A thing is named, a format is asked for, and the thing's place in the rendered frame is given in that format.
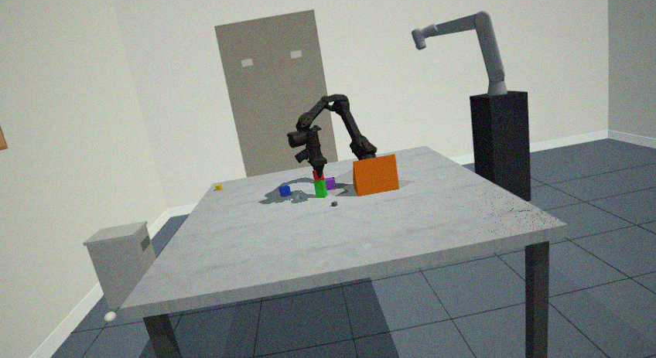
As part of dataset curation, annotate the red block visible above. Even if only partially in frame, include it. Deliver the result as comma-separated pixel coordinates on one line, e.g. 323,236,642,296
313,170,324,181

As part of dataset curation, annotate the green block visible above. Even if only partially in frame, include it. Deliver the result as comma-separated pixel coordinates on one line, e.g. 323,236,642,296
315,187,327,198
313,178,326,189

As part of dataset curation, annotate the blue block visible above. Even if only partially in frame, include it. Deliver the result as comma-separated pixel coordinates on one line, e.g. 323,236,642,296
278,185,291,197

